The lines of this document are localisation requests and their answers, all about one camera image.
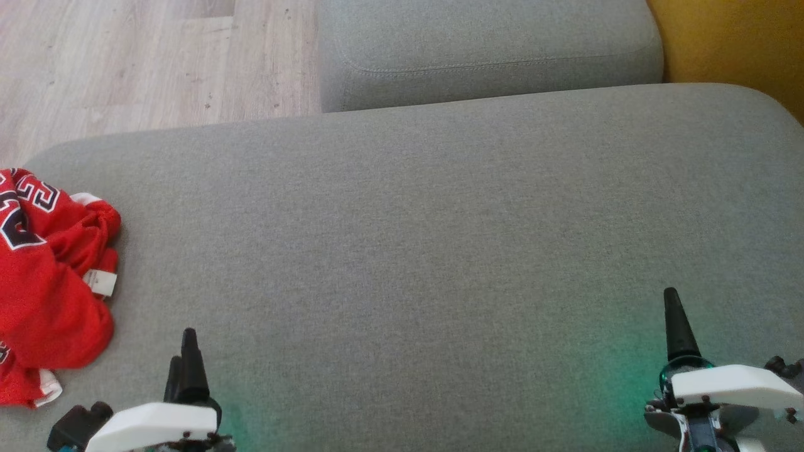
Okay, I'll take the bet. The large grey sofa seat cushion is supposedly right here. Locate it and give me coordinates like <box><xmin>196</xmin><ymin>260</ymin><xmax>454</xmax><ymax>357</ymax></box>
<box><xmin>0</xmin><ymin>83</ymin><xmax>804</xmax><ymax>452</ymax></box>

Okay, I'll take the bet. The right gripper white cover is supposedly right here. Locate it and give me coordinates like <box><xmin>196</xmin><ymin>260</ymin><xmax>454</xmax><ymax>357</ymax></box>
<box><xmin>644</xmin><ymin>288</ymin><xmax>804</xmax><ymax>452</ymax></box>

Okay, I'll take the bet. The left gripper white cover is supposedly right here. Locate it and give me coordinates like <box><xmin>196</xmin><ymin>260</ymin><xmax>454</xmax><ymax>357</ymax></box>
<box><xmin>85</xmin><ymin>328</ymin><xmax>236</xmax><ymax>452</ymax></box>

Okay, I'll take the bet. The red basketball jersey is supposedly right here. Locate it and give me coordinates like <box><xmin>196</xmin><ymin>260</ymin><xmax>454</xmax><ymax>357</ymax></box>
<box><xmin>0</xmin><ymin>167</ymin><xmax>122</xmax><ymax>409</ymax></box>

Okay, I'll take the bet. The yellow sofa backrest cushion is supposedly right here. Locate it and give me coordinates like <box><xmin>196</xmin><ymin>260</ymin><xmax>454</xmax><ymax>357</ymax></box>
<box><xmin>646</xmin><ymin>0</ymin><xmax>804</xmax><ymax>125</ymax></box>

